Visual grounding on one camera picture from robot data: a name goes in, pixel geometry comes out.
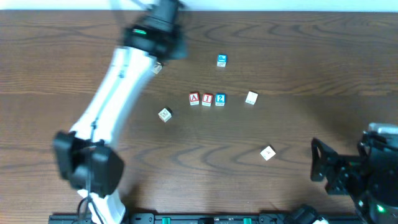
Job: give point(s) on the blue number 2 block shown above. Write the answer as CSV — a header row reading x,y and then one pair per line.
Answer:
x,y
220,99

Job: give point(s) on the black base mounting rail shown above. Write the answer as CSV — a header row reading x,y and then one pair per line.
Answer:
x,y
149,218

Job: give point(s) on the blue letter P block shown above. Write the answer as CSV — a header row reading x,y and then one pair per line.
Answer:
x,y
222,60

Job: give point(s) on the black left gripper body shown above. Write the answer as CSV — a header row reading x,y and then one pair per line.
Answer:
x,y
173,50

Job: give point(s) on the red letter A block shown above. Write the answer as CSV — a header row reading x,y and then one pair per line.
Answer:
x,y
194,98

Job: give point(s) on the plain picture wooden block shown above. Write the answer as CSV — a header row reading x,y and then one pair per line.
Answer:
x,y
251,98

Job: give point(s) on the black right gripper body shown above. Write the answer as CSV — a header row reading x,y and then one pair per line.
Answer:
x,y
337,172

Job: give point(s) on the green letter R block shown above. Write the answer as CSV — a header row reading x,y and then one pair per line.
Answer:
x,y
268,153

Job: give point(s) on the dragonfly picture wooden block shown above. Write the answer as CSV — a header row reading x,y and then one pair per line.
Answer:
x,y
165,115

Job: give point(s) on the red letter I block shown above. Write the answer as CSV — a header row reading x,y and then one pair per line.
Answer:
x,y
207,99

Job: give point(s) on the yellow edged picture block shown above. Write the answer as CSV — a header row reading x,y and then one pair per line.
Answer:
x,y
157,68

